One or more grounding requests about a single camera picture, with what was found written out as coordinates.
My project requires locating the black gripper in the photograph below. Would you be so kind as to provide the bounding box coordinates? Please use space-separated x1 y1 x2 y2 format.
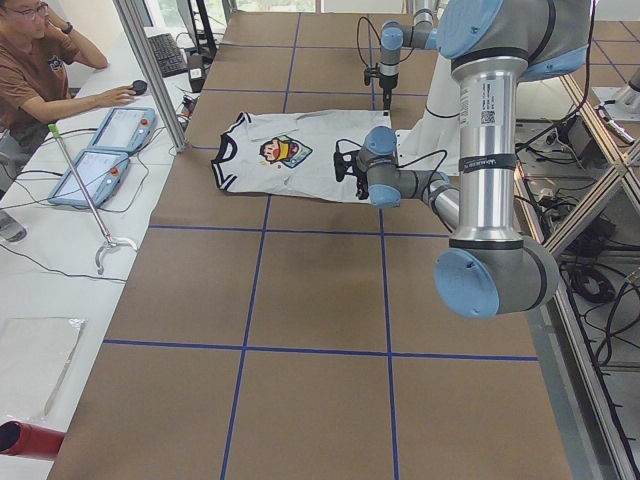
378 73 399 116
355 174 369 201

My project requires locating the white cartoon print t-shirt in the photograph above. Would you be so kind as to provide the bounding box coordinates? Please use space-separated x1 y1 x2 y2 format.
211 110 391 203

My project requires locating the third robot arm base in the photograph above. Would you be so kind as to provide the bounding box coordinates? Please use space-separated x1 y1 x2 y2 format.
592 70 639 122

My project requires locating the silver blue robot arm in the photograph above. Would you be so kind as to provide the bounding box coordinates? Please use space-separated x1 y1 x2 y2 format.
370 1 448 116
335 1 594 319

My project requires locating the person's hand on mouse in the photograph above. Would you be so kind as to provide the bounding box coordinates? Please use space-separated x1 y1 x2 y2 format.
96 85 136 107

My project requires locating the black power supply box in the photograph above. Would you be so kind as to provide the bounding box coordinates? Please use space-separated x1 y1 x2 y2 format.
557 115 601 160

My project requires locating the black keyboard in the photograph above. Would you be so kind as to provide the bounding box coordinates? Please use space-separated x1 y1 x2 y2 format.
147 33 188 78

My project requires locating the upper blue teach pendant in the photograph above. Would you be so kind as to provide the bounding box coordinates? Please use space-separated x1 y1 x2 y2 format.
89 106 157 154

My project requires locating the blue teach pendant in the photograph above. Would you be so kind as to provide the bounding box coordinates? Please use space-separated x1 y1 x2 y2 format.
48 149 130 207
89 106 157 154

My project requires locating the black computer mouse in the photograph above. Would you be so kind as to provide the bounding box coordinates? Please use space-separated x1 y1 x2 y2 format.
131 80 147 96

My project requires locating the silver reacher grabber tool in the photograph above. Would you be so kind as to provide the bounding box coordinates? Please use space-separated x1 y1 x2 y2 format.
48 123 138 276

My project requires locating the lower blue teach pendant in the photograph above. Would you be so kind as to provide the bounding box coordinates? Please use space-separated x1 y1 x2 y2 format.
48 149 130 207

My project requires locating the seated person brown shirt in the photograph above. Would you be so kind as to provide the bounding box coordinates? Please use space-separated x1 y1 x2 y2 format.
1 1 108 154

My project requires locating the clear plastic bag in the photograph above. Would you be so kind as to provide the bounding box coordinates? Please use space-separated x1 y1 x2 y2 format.
1 317 87 422

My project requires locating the red cylinder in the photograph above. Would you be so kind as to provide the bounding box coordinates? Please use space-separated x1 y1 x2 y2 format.
1 420 65 460

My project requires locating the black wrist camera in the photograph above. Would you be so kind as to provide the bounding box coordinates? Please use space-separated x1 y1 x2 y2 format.
363 67 379 86
333 150 358 182

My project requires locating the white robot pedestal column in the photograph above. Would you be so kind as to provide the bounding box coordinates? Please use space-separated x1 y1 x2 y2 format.
396 55 460 176

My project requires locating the aluminium frame post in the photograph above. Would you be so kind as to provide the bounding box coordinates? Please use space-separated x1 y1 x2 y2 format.
113 0 187 153

